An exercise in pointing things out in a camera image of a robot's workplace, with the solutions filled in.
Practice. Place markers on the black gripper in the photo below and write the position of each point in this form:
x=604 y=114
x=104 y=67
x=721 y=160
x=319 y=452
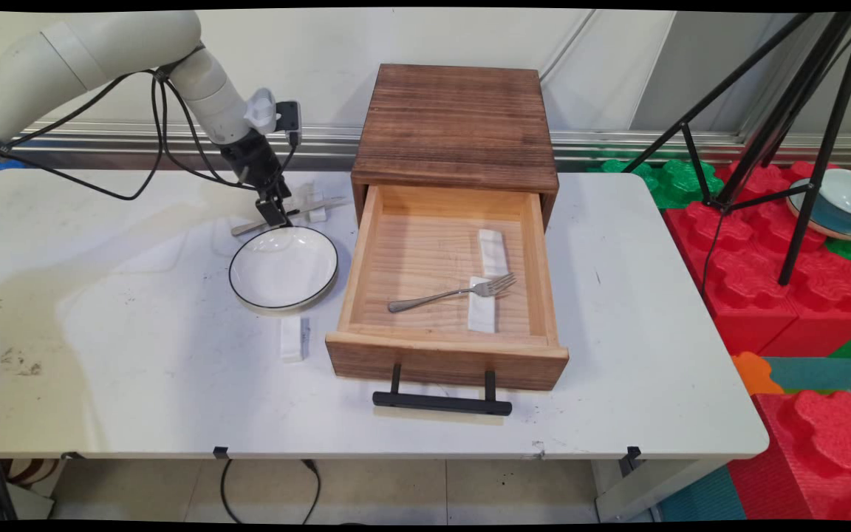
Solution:
x=252 y=162

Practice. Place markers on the silver table knife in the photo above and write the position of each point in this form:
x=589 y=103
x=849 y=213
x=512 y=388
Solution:
x=248 y=227

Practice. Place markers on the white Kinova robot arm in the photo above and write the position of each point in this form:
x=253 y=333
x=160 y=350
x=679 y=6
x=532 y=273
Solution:
x=100 y=52

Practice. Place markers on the white plate with black rim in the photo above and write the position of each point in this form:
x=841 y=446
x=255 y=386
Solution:
x=285 y=270

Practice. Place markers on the white foam block grey strip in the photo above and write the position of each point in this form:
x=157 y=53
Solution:
x=291 y=340

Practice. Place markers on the light wooden drawer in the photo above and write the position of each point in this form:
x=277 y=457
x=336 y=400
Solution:
x=425 y=251

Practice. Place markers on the silver fork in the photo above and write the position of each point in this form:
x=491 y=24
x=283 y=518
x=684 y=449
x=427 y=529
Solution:
x=433 y=297

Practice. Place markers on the dark wooden cabinet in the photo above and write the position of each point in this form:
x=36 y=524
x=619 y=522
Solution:
x=455 y=125

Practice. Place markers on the white table leg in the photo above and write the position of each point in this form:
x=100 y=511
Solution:
x=640 y=491

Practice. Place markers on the red foam block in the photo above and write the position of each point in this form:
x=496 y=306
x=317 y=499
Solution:
x=817 y=451
x=750 y=273

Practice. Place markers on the orange foam block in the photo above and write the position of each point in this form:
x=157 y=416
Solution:
x=754 y=373

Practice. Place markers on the teal foam mat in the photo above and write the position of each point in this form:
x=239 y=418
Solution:
x=824 y=373
x=702 y=499

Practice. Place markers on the black tripod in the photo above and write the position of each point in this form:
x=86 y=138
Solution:
x=827 y=148

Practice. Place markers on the teal and white bowl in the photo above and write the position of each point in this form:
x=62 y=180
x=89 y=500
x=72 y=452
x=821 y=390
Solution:
x=850 y=196

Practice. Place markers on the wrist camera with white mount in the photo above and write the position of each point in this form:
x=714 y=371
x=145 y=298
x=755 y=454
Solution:
x=278 y=114

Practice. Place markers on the metal wall rail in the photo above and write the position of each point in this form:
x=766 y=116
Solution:
x=617 y=144

